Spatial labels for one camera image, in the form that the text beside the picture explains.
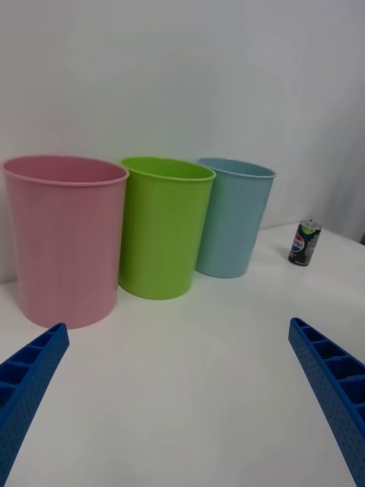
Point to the black drink can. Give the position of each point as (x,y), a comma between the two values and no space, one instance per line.
(303,245)

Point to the green plastic waste bin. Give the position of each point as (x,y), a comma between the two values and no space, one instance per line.
(163,236)

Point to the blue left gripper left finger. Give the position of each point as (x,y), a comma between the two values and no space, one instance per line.
(26,395)

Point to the pink plastic waste bin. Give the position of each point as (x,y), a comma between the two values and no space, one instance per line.
(64,243)

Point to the pale blue plastic waste bin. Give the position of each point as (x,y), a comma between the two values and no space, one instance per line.
(235,224)

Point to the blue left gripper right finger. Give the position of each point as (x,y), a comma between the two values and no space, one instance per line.
(334,384)

